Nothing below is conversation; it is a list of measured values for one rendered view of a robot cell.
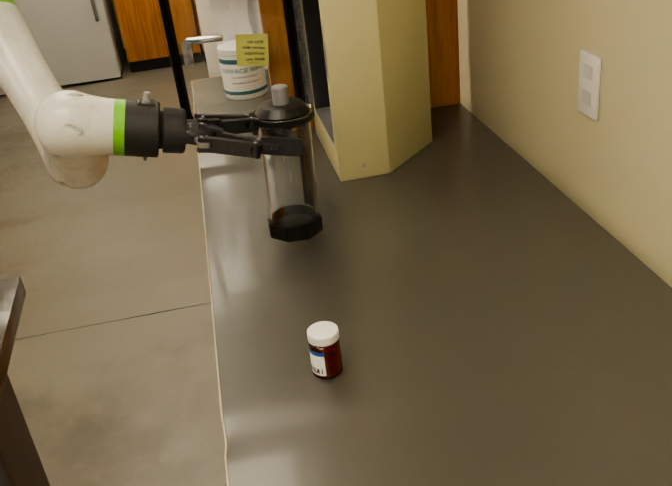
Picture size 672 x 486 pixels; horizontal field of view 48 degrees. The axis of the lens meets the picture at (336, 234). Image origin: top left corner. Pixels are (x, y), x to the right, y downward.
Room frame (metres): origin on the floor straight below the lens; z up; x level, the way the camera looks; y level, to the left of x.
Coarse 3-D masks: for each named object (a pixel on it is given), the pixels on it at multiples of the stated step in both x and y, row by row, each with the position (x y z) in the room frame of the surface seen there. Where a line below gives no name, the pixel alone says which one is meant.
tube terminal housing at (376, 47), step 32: (320, 0) 1.51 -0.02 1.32; (352, 0) 1.52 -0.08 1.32; (384, 0) 1.55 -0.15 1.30; (416, 0) 1.65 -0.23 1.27; (352, 32) 1.52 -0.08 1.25; (384, 32) 1.54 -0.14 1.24; (416, 32) 1.64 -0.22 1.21; (352, 64) 1.52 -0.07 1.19; (384, 64) 1.53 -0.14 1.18; (416, 64) 1.64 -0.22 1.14; (352, 96) 1.51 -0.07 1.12; (384, 96) 1.52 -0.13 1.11; (416, 96) 1.63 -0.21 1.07; (320, 128) 1.73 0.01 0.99; (352, 128) 1.51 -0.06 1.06; (384, 128) 1.52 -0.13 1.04; (416, 128) 1.62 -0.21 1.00; (352, 160) 1.51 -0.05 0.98; (384, 160) 1.52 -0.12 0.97
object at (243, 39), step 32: (192, 0) 1.81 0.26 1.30; (224, 0) 1.81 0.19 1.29; (256, 0) 1.81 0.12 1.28; (192, 32) 1.81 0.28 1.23; (224, 32) 1.81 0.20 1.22; (256, 32) 1.81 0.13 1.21; (224, 64) 1.81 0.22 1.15; (256, 64) 1.81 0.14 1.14; (288, 64) 1.81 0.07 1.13; (192, 96) 1.81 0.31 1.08; (224, 96) 1.81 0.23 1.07; (256, 96) 1.81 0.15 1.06
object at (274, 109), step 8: (272, 88) 1.24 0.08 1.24; (280, 88) 1.23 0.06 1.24; (272, 96) 1.24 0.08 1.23; (280, 96) 1.23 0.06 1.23; (288, 96) 1.24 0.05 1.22; (264, 104) 1.25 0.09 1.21; (272, 104) 1.24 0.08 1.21; (280, 104) 1.23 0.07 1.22; (288, 104) 1.23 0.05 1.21; (296, 104) 1.23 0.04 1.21; (304, 104) 1.24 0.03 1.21; (256, 112) 1.24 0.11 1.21; (264, 112) 1.22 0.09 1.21; (272, 112) 1.21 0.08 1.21; (280, 112) 1.21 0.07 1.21; (288, 112) 1.21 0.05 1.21; (296, 112) 1.21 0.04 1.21; (304, 112) 1.22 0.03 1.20
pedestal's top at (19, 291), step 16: (0, 288) 1.21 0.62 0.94; (16, 288) 1.21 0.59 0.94; (0, 304) 1.16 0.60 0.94; (16, 304) 1.17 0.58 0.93; (0, 320) 1.10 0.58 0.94; (16, 320) 1.14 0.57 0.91; (0, 336) 1.05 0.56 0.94; (0, 352) 1.01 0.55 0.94; (0, 368) 0.98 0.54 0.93; (0, 384) 0.96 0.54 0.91
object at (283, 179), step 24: (264, 120) 1.20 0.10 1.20; (288, 120) 1.19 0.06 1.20; (312, 144) 1.24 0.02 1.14; (264, 168) 1.22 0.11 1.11; (288, 168) 1.20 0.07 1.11; (312, 168) 1.23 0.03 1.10; (288, 192) 1.20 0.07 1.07; (312, 192) 1.22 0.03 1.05; (288, 216) 1.20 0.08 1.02; (312, 216) 1.21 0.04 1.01
